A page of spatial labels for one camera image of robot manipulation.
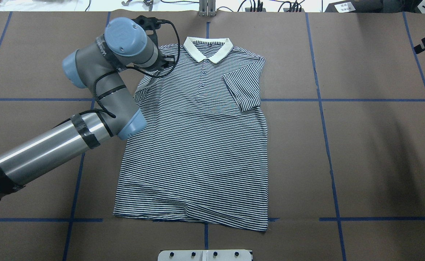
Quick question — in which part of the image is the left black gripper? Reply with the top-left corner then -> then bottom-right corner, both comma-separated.
151,49 -> 176,71

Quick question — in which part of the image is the navy white striped polo shirt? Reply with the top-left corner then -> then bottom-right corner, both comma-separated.
113,37 -> 269,232

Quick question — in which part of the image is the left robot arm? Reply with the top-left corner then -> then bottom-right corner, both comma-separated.
0,14 -> 172,199

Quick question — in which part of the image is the black box with label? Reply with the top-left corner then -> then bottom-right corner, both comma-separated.
324,0 -> 383,13

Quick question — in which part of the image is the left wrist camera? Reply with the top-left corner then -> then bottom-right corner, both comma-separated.
132,15 -> 171,44

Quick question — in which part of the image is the aluminium frame post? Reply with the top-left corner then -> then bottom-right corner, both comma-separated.
198,0 -> 217,17

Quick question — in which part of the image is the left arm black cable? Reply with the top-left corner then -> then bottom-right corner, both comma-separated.
93,20 -> 181,118

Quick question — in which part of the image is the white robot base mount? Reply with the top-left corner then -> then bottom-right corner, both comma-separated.
157,249 -> 253,261

